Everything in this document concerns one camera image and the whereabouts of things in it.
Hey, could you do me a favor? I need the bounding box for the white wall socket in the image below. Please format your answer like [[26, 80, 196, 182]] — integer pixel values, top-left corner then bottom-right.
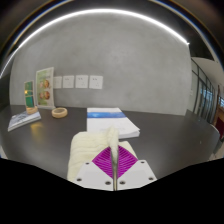
[[53, 76, 63, 90], [75, 74, 89, 89], [62, 75, 75, 89], [88, 75, 104, 90]]

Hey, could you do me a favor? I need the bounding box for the round wooden ring coaster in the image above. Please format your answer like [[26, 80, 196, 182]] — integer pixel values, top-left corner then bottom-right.
[[51, 107, 69, 119]]

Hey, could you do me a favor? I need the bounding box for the grey magazine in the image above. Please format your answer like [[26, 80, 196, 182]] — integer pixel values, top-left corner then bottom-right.
[[7, 110, 42, 132]]

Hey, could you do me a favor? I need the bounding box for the cream knitted towel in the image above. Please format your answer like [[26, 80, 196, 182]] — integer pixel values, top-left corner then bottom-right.
[[66, 125, 138, 183]]

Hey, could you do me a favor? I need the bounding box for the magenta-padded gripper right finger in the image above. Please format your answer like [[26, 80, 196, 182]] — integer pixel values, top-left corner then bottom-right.
[[116, 145, 158, 192]]

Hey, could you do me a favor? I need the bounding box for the green white menu sign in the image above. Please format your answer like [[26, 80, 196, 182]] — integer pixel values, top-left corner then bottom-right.
[[35, 66, 56, 110]]

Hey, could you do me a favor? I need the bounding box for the black-framed glass partition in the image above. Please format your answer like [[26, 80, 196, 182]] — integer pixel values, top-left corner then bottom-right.
[[190, 58, 224, 134]]

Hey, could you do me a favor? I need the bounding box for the small card in wooden base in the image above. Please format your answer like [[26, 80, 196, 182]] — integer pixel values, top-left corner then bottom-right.
[[23, 79, 39, 115]]

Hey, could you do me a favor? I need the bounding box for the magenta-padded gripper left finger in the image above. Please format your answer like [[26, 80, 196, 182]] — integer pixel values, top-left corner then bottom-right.
[[74, 147, 115, 192]]

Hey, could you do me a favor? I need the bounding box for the ceiling light strip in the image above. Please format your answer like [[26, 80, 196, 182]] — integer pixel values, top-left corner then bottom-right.
[[0, 8, 190, 79]]

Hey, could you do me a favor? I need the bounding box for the white and blue booklet stack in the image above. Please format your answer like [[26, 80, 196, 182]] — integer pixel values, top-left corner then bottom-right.
[[86, 107, 141, 140]]

